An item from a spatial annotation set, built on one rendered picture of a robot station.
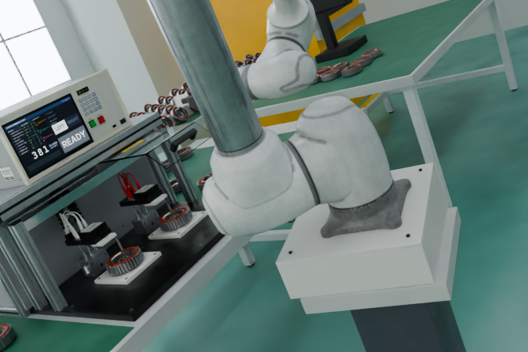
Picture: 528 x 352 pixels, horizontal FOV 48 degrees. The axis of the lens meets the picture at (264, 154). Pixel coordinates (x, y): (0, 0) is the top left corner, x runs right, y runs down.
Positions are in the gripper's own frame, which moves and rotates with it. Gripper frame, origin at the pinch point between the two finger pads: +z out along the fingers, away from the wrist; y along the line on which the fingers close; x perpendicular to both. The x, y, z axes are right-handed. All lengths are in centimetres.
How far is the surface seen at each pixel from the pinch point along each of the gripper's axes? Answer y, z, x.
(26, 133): -22.4, 42.0, 6.6
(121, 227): 1, 54, -38
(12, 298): -43, 57, -36
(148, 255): -15.4, 25.0, -40.1
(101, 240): -22.2, 32.9, -30.2
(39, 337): -50, 37, -43
